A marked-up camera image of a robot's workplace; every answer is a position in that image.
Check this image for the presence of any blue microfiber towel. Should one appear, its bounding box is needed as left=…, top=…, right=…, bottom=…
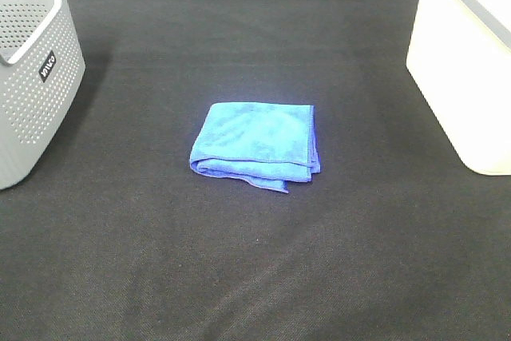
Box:
left=189, top=102, right=321, bottom=193

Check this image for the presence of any black fabric table mat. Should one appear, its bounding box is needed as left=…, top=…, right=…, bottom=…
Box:
left=1, top=0, right=510, bottom=340

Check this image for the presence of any white plastic storage bin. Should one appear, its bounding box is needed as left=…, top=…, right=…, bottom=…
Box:
left=406, top=0, right=510, bottom=176

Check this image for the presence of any grey perforated plastic basket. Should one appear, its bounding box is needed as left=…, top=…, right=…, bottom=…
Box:
left=1, top=0, right=85, bottom=189

